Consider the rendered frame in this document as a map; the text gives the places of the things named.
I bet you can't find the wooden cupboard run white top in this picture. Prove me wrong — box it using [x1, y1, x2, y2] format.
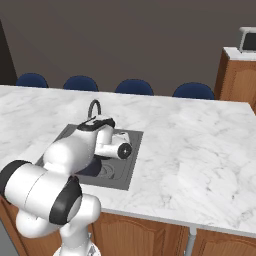
[214, 46, 256, 114]

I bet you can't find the dark tall cabinet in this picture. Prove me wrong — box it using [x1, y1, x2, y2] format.
[0, 19, 19, 86]

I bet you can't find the grey steel sink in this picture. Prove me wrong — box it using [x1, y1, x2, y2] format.
[34, 123, 145, 192]

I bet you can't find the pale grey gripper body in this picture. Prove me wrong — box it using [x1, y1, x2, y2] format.
[111, 131, 132, 144]

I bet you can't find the wooden cupboard door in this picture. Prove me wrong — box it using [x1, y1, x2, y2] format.
[191, 228, 256, 256]
[89, 212, 190, 256]

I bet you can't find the black arched tap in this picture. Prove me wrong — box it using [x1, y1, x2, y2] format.
[87, 98, 103, 121]

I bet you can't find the grey cupboard handle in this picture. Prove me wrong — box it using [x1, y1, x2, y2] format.
[183, 226, 198, 256]

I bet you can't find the grey dishwasher front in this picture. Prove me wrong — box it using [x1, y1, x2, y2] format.
[0, 219, 18, 256]

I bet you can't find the dark blue pot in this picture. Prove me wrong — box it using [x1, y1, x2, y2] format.
[77, 157, 102, 178]

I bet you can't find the dark blue stool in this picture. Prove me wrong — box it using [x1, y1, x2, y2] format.
[114, 78, 155, 97]
[172, 82, 216, 101]
[15, 72, 50, 89]
[62, 75, 100, 93]

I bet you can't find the white microwave oven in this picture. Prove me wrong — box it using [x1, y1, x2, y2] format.
[237, 26, 256, 54]

